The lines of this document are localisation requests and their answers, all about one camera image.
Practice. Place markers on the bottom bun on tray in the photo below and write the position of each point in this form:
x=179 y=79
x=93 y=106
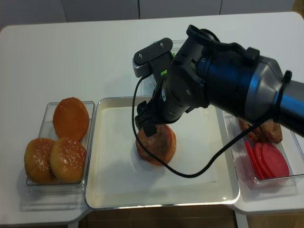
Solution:
x=171 y=152

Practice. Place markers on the white serving tray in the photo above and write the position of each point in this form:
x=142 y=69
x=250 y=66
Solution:
x=225 y=191

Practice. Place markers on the sesame bun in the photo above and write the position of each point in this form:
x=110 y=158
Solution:
x=36 y=161
x=67 y=160

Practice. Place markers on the clear lettuce cheese container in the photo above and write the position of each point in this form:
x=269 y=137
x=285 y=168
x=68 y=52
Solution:
x=147 y=86

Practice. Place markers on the plain brown bun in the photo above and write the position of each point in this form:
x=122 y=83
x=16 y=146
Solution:
x=71 y=119

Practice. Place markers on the red tomato slice on bun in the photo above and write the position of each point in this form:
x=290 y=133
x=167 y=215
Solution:
x=170 y=135

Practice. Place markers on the sesame bun left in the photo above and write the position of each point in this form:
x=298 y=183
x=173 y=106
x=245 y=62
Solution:
x=36 y=161

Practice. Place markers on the brown meat patty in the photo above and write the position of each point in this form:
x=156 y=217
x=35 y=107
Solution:
x=154 y=145

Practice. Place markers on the green lettuce leaf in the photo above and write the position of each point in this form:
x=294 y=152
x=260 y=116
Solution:
x=164 y=72

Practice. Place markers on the brown patty stack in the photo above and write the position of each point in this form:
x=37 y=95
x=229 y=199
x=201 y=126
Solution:
x=268 y=132

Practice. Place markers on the clear bun container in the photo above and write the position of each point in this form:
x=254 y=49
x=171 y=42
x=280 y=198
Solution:
x=47 y=130

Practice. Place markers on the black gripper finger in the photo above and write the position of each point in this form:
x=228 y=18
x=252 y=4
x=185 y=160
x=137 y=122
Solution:
x=150 y=130

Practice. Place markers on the sesame bun front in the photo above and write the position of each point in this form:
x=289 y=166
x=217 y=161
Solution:
x=67 y=160

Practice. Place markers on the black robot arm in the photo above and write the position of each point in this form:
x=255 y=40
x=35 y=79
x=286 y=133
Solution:
x=207 y=72

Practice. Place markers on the red tomato slices stack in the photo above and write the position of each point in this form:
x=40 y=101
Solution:
x=267 y=161

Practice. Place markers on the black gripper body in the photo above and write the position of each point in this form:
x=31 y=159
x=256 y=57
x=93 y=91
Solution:
x=180 y=90

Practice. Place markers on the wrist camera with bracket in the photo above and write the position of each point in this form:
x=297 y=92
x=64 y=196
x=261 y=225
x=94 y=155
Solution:
x=153 y=59

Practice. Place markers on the clear patty tomato container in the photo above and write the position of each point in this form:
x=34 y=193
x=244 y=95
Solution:
x=292 y=149

